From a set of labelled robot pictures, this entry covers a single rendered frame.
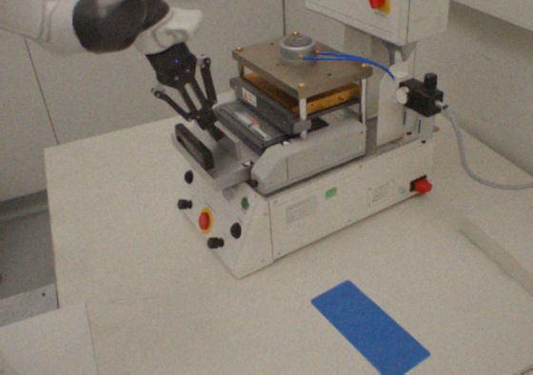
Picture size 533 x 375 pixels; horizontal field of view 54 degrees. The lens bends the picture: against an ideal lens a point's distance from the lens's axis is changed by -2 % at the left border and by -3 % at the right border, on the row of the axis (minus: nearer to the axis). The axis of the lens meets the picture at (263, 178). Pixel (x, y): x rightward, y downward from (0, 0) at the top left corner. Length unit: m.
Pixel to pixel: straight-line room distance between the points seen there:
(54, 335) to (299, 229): 0.52
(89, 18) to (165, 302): 0.56
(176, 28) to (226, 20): 1.70
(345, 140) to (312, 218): 0.18
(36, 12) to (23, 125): 1.75
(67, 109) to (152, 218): 1.38
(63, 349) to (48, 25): 0.57
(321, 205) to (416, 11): 0.43
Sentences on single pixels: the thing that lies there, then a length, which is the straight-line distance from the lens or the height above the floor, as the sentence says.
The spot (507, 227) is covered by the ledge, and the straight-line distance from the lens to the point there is 1.22.
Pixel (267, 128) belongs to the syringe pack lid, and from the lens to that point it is 1.09.
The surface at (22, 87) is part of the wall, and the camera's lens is 2.57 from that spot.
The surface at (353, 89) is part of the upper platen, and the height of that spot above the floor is 1.05.
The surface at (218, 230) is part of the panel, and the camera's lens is 1.16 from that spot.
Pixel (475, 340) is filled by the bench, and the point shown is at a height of 0.75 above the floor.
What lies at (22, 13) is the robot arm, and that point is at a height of 1.32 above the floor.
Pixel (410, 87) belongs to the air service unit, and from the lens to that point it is 1.07.
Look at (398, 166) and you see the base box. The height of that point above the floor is 0.87.
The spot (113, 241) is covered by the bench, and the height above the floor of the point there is 0.75.
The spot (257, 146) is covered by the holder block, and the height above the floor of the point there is 0.99.
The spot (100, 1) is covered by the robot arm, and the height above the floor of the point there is 1.33.
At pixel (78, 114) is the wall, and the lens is 2.63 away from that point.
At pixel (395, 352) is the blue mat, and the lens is 1.00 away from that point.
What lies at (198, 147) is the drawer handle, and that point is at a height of 1.01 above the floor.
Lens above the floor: 1.54
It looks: 35 degrees down
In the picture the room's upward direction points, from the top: 5 degrees counter-clockwise
